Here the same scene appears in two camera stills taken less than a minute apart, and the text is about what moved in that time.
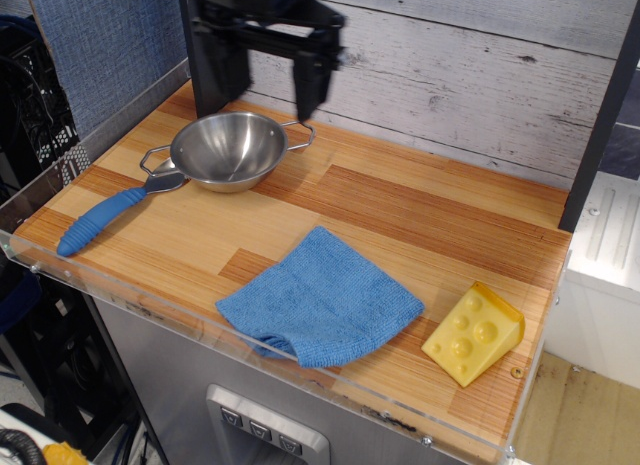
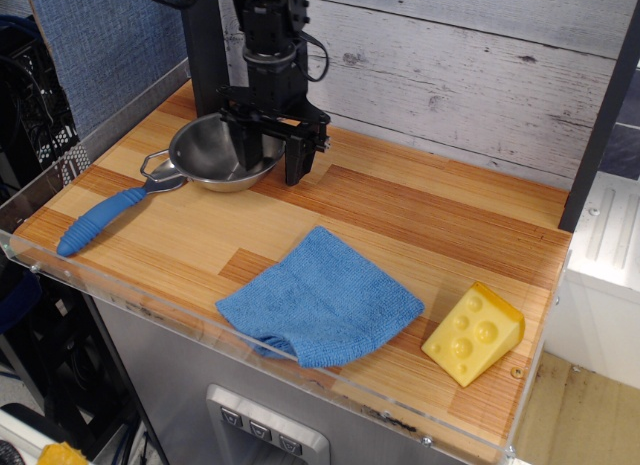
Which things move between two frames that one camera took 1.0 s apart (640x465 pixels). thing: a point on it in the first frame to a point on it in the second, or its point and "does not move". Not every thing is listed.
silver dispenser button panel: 246,432 does not move
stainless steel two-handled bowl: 227,152 does not move
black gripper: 225,9 to 276,99
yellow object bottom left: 61,453 does not move
